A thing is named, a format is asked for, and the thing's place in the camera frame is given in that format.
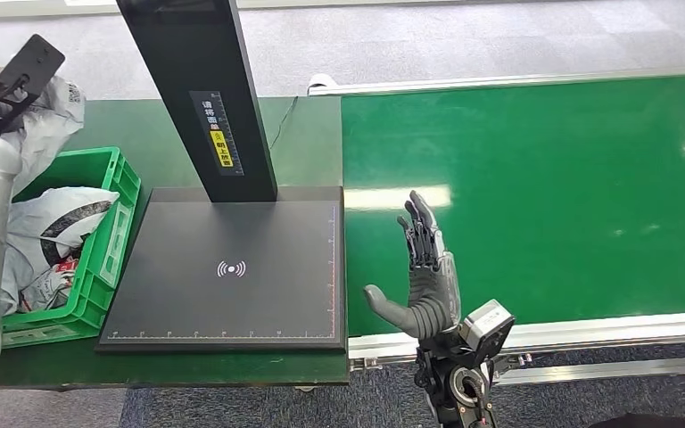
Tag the plain white courier bag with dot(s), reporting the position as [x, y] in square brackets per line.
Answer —
[10, 289]

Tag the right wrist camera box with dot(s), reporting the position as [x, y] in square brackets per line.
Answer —
[487, 328]

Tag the green conveyor belt aluminium frame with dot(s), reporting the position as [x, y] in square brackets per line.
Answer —
[525, 177]

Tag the aluminium conveyor support rail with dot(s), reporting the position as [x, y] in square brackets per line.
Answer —
[585, 371]

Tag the white courier bag red print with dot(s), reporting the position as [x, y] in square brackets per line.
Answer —
[53, 124]

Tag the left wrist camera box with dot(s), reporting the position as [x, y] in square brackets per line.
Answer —
[29, 68]

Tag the black inbound scanner machine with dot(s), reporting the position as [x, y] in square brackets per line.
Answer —
[230, 307]

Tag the green plastic crate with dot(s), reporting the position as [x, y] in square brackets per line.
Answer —
[91, 295]

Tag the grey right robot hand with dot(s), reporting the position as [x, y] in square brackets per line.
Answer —
[434, 295]

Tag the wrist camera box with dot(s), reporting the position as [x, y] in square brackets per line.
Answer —
[29, 68]
[487, 328]

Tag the yellow and black machine label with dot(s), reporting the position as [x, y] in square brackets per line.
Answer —
[218, 139]

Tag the white courier bag black logo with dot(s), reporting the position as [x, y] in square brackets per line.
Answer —
[65, 204]

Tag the small white bag red print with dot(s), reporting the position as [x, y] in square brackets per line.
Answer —
[47, 289]

